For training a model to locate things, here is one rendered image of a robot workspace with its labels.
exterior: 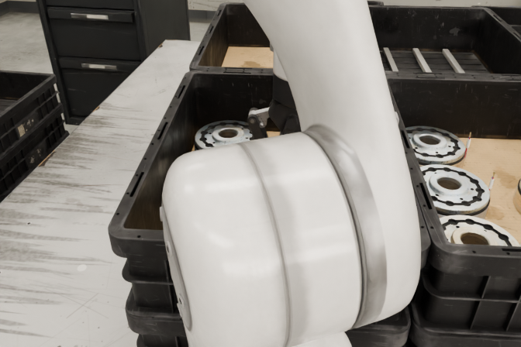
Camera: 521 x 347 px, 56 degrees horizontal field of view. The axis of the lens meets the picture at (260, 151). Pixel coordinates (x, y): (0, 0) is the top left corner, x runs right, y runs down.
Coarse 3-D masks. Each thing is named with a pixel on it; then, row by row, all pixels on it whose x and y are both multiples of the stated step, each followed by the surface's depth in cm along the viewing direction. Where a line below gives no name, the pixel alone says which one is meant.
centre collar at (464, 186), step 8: (432, 176) 64; (440, 176) 64; (448, 176) 64; (456, 176) 64; (432, 184) 62; (464, 184) 62; (440, 192) 61; (448, 192) 61; (456, 192) 61; (464, 192) 61
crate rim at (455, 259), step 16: (400, 80) 75; (416, 80) 75; (432, 80) 75; (448, 80) 75; (464, 80) 75; (480, 80) 75; (496, 80) 75; (512, 80) 75; (400, 128) 62; (416, 160) 56; (416, 176) 53; (416, 192) 50; (432, 208) 48; (432, 224) 46; (432, 240) 44; (432, 256) 45; (448, 256) 43; (464, 256) 43; (480, 256) 43; (496, 256) 43; (512, 256) 43; (448, 272) 44; (464, 272) 44; (480, 272) 44; (496, 272) 44; (512, 272) 43
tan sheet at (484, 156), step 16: (464, 144) 78; (480, 144) 78; (496, 144) 78; (512, 144) 78; (464, 160) 74; (480, 160) 74; (496, 160) 74; (512, 160) 74; (480, 176) 70; (496, 176) 70; (512, 176) 70; (496, 192) 67; (512, 192) 67; (496, 208) 64; (512, 208) 64; (496, 224) 62; (512, 224) 62
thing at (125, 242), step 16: (192, 80) 76; (176, 96) 70; (176, 112) 66; (160, 128) 62; (160, 144) 59; (144, 160) 56; (144, 176) 53; (128, 192) 50; (128, 208) 48; (112, 224) 46; (112, 240) 45; (128, 240) 45; (144, 240) 44; (160, 240) 44; (128, 256) 46; (144, 256) 46; (160, 256) 45
